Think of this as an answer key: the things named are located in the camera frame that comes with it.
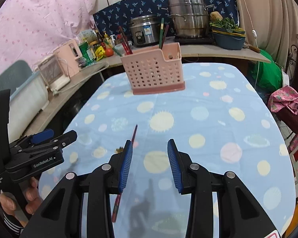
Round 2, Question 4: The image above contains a green chopstick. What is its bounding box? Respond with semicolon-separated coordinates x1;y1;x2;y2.
159;18;164;49
104;40;123;57

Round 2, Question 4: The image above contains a cooking oil bottle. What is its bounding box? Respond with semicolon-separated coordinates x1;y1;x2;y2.
103;31;114;49

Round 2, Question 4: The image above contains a green plastic bag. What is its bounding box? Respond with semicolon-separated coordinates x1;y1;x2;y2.
248;49;283;93

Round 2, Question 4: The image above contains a pink electric kettle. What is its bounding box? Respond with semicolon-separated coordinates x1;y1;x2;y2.
53;39;82;77

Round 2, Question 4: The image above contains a navy patterned cloth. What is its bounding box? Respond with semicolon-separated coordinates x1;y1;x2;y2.
94;0;238;36

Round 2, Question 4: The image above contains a silver rice cooker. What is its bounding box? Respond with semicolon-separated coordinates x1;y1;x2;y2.
129;14;160;47

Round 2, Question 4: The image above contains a wooden counter shelf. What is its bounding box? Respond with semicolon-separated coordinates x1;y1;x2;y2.
23;45;270;135

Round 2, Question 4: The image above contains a white power cable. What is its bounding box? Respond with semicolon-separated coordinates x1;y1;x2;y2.
53;56;110;96

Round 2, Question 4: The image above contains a beige hanging cloth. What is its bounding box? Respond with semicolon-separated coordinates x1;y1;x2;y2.
236;0;298;67

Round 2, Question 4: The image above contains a blue bowl with greens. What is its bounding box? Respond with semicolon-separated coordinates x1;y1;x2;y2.
210;17;246;51

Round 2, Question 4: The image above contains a red tomato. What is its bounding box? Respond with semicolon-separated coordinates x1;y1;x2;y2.
105;48;114;58

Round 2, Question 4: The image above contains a green box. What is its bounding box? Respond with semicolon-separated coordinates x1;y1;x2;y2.
78;41;95;64

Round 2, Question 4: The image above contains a white glass blender jug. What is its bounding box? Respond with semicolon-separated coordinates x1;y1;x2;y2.
38;54;70;93

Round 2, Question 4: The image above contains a green chopstick in holder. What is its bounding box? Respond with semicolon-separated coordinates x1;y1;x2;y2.
104;40;123;57

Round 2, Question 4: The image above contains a black induction cooker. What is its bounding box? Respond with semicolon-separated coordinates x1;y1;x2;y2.
174;36;215;45

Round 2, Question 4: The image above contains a potato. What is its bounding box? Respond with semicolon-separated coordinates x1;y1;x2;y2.
210;11;223;22

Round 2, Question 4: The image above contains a pink curtain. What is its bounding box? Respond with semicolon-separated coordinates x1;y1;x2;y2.
0;0;97;74

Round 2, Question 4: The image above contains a bright red chopstick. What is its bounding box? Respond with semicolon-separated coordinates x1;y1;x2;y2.
112;125;138;223

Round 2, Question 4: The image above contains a person's left hand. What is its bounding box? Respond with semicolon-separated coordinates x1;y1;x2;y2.
0;177;42;226

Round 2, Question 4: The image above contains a blue polka dot tablecloth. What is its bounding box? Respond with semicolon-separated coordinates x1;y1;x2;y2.
39;63;296;237

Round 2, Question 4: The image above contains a stainless steel steamer pot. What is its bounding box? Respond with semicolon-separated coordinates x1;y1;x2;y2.
167;0;214;39

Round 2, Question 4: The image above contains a gold fork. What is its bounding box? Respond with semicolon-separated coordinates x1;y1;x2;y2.
116;147;124;153

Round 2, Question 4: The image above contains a glass food container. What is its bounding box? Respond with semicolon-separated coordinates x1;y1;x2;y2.
114;44;125;55

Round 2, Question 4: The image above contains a dark maroon chopstick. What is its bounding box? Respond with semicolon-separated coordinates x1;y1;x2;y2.
118;26;132;55

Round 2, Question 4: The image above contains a pink plastic utensil holder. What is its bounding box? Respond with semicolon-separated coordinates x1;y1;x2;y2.
121;42;185;95

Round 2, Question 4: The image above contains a yellow snack package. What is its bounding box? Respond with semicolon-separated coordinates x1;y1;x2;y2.
95;46;105;61

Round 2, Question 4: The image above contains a pink floral bag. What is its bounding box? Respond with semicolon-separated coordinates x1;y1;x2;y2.
268;86;298;152

